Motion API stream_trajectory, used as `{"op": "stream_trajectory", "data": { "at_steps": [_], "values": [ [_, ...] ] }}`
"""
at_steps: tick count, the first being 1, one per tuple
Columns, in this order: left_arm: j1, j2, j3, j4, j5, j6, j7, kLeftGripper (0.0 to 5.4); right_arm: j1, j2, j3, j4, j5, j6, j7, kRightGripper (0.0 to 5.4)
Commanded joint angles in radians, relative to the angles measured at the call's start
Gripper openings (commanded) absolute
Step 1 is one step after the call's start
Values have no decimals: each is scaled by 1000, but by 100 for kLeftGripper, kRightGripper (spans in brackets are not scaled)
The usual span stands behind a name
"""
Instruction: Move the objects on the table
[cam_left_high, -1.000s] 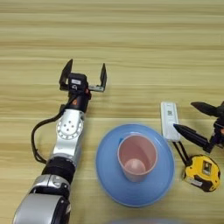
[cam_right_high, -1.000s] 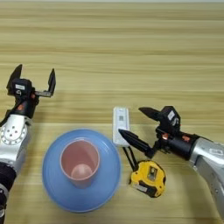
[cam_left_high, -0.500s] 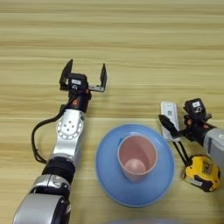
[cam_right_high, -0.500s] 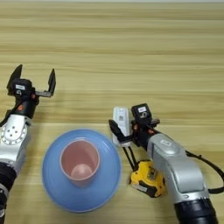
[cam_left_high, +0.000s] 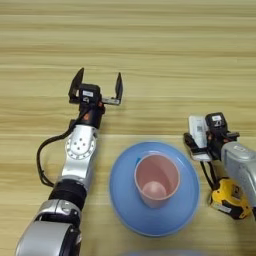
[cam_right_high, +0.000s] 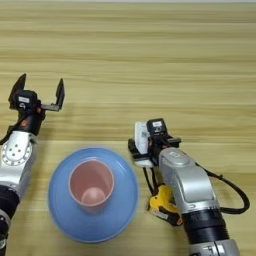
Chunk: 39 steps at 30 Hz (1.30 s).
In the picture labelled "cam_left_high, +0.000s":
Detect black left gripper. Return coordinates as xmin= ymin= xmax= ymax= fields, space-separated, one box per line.
xmin=68 ymin=67 xmax=124 ymax=129

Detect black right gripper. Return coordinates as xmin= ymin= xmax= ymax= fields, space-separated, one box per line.
xmin=183 ymin=131 xmax=240 ymax=162

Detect yellow tape measure with strap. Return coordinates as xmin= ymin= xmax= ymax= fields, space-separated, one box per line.
xmin=199 ymin=160 xmax=253 ymax=221

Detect pink plastic cup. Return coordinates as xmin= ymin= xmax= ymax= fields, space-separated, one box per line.
xmin=133 ymin=153 xmax=181 ymax=209

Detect left gripper small black box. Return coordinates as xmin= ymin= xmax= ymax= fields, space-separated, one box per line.
xmin=79 ymin=83 xmax=102 ymax=104

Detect gripper small black box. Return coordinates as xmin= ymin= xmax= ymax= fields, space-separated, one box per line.
xmin=204 ymin=112 xmax=228 ymax=134
xmin=79 ymin=83 xmax=102 ymax=104

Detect right gripper small black box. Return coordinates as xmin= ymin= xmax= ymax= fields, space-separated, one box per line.
xmin=204 ymin=112 xmax=228 ymax=134

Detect round blue plate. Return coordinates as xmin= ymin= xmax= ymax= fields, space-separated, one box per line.
xmin=109 ymin=141 xmax=201 ymax=238

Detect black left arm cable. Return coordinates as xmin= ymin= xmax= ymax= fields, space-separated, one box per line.
xmin=36 ymin=119 xmax=76 ymax=188

